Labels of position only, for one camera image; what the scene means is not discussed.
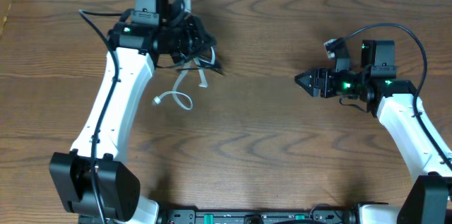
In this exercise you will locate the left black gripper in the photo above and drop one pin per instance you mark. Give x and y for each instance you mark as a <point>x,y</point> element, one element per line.
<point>197,37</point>

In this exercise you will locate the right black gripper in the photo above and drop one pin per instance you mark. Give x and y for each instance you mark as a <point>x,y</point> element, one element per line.
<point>318,83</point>

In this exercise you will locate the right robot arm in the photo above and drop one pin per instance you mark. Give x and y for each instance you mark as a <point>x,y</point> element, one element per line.
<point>394,103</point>

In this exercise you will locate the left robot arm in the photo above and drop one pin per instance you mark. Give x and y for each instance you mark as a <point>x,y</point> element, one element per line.
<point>92,179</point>

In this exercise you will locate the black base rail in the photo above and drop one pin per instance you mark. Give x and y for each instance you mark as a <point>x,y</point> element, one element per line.
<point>193,216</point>

